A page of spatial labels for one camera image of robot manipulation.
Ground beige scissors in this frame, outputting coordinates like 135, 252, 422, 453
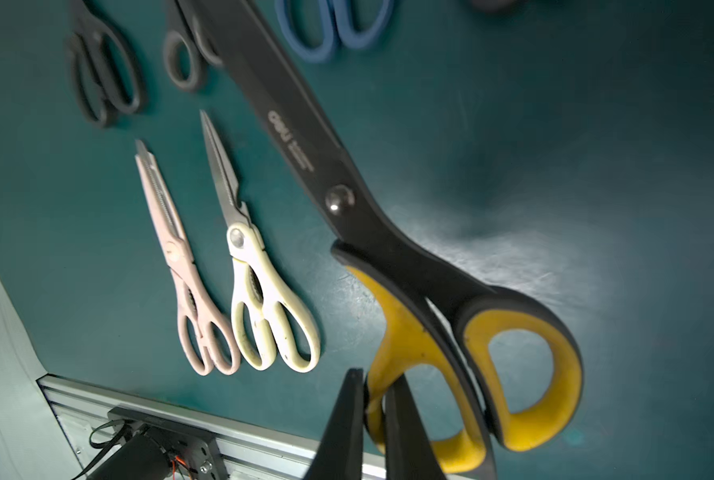
200, 110, 321, 373

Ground small black scissors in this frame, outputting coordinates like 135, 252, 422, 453
163, 0, 223, 92

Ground large black scissors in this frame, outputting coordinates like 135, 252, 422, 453
64, 1, 147, 128

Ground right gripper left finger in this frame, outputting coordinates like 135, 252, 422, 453
304, 368, 365, 480

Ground yellow black scissors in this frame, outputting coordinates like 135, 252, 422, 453
194, 1, 584, 479

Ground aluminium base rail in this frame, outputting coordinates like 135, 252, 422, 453
38, 375, 388, 479

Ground pink scissors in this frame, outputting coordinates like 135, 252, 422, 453
135, 139, 242, 376

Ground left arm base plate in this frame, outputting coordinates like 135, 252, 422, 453
77, 407, 230, 479

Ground blue handled scissors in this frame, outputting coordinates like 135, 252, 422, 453
274, 0, 395, 64

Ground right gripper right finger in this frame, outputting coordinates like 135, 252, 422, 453
384, 375, 446, 480

